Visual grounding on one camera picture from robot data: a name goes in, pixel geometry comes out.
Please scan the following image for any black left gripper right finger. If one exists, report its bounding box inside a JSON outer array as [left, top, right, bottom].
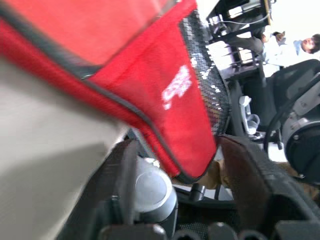
[[217, 134, 320, 232]]

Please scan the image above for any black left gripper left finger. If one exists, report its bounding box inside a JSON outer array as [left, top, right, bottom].
[[56, 138, 138, 240]]

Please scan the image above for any red table tennis paddle case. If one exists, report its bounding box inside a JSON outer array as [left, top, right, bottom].
[[0, 0, 232, 185]]

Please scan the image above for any silver grey robot body cylinder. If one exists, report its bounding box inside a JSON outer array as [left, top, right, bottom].
[[133, 156, 179, 225]]

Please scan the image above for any pale grey plastic fixture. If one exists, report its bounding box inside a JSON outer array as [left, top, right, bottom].
[[238, 95, 261, 136]]

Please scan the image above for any black office chair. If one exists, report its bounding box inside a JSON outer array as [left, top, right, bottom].
[[268, 59, 320, 121]]

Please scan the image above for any person in white shirt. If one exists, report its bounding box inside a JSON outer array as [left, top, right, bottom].
[[259, 31, 302, 70]]

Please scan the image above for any person with dark hair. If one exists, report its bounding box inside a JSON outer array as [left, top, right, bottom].
[[292, 33, 320, 66]]

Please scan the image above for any black equipment rack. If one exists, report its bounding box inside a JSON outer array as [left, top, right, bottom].
[[206, 0, 274, 70]]

